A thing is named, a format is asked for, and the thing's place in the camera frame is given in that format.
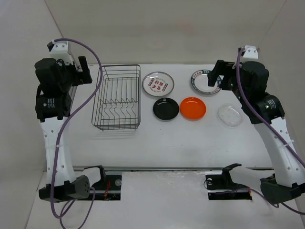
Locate white plate dark rim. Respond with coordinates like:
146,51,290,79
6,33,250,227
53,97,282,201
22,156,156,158
190,70,222,95

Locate orange plate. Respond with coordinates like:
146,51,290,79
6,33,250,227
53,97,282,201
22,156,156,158
180,97,207,120

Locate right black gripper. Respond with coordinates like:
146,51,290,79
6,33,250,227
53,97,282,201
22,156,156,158
208,59,249,104

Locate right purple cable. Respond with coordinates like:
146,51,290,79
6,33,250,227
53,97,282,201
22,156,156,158
236,47,305,213

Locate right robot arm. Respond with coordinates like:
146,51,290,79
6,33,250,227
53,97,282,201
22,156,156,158
207,60,305,205

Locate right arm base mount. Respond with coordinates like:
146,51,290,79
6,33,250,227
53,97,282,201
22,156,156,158
203,163,252,200

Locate aluminium rail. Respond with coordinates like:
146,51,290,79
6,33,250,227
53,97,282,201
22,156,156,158
73,166,273,171

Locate black plate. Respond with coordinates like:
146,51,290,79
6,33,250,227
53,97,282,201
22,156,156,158
152,98,179,121

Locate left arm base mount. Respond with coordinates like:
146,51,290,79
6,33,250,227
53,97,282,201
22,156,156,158
93,174,122,201

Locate grey wire dish rack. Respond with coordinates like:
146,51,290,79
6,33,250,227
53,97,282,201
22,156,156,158
91,64,141,131

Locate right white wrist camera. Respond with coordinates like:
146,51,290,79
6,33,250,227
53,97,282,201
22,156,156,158
239,45,258,61

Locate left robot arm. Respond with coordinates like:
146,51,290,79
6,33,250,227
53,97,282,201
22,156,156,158
34,56,107,203

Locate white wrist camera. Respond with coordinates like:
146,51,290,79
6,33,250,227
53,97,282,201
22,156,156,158
47,41,74,65
239,45,258,61

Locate white plate red characters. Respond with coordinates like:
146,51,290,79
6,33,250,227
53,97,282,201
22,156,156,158
142,72,175,97

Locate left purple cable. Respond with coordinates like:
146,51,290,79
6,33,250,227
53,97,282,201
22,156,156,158
49,38,103,229

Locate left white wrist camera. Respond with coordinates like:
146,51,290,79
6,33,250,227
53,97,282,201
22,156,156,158
47,41,74,65

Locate purple cable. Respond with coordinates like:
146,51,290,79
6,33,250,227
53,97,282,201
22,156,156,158
49,38,103,229
236,47,305,213

